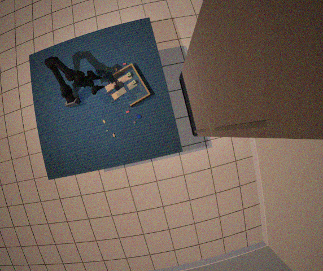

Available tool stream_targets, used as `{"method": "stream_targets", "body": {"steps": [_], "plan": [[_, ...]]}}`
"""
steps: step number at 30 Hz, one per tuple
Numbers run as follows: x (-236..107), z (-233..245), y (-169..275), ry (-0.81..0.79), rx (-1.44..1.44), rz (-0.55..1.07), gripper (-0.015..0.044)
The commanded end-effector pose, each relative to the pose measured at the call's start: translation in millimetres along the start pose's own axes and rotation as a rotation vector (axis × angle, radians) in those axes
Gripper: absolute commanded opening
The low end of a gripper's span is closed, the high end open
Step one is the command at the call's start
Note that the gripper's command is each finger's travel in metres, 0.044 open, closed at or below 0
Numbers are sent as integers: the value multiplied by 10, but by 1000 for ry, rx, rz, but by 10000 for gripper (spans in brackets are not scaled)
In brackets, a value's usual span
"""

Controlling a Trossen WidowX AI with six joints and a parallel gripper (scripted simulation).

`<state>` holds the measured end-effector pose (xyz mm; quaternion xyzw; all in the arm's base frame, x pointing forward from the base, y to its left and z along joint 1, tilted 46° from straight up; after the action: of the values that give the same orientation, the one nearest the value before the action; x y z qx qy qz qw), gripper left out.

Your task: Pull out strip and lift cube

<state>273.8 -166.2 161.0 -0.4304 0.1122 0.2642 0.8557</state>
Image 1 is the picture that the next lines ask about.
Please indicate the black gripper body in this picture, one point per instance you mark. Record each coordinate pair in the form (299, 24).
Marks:
(93, 89)

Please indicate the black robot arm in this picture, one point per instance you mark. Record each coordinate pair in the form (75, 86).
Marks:
(54, 63)

